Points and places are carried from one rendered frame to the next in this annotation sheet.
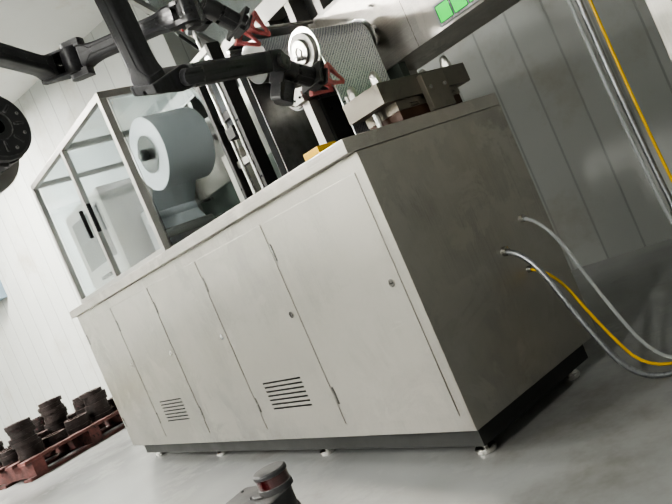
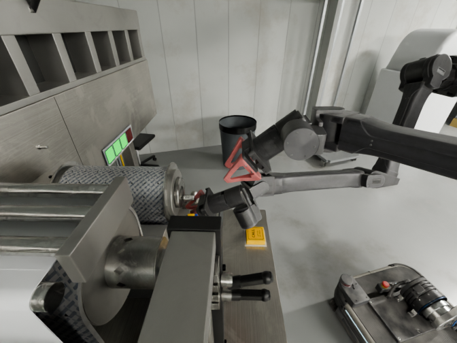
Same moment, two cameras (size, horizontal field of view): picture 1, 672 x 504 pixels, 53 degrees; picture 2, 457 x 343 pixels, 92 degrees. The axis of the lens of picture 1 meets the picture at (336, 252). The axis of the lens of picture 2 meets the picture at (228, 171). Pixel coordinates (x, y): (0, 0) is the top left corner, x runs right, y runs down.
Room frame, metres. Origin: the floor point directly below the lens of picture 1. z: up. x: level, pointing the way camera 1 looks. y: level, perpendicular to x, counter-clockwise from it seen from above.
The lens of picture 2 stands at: (2.34, 0.22, 1.59)
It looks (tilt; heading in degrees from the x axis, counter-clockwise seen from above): 33 degrees down; 220
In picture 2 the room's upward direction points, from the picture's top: straight up
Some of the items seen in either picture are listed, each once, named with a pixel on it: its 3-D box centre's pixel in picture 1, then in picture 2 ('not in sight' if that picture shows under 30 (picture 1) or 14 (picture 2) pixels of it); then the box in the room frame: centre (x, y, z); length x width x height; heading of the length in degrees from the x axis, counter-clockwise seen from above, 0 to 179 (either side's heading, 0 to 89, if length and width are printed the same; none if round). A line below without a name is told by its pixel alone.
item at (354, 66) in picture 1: (361, 78); not in sight; (2.13, -0.29, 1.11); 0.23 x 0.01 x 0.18; 128
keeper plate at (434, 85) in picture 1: (437, 89); not in sight; (2.00, -0.46, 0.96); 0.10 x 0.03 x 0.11; 128
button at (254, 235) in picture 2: (320, 151); (255, 235); (1.83, -0.07, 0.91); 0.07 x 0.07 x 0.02; 38
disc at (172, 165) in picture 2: (304, 51); (173, 192); (2.10, -0.16, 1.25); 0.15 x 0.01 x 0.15; 38
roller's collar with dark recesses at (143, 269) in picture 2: not in sight; (140, 261); (2.28, 0.02, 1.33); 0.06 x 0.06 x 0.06; 38
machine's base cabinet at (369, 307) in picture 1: (270, 333); not in sight; (2.87, 0.39, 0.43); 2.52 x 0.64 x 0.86; 38
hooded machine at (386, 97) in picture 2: not in sight; (414, 93); (-1.85, 0.18, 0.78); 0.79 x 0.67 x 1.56; 145
